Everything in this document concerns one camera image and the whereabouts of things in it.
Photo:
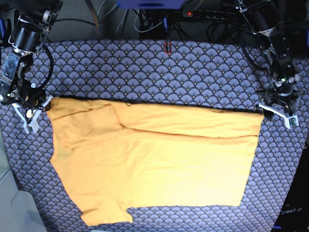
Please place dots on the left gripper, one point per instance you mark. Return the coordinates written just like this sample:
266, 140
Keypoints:
280, 92

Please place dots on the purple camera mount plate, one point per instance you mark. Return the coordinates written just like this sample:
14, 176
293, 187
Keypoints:
150, 4

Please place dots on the blue clamp handle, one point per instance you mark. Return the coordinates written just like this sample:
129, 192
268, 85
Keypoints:
166, 27

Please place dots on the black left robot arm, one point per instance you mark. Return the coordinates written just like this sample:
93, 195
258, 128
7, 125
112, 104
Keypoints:
263, 19

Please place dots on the red and black clamp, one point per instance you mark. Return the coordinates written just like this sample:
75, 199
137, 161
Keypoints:
168, 47

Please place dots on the blue fan-patterned tablecloth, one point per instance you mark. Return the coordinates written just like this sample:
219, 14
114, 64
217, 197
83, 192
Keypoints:
195, 73

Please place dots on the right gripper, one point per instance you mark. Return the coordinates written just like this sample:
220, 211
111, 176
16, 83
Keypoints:
22, 94

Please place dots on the black power strip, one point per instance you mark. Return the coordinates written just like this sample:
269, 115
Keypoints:
206, 14

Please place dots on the white plastic bin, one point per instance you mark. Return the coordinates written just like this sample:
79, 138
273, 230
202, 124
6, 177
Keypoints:
18, 211

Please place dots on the yellow T-shirt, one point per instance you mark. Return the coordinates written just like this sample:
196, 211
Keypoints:
111, 156

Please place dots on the black OpenArm box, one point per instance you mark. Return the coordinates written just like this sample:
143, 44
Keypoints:
294, 215

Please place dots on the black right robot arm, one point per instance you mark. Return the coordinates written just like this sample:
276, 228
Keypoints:
36, 19

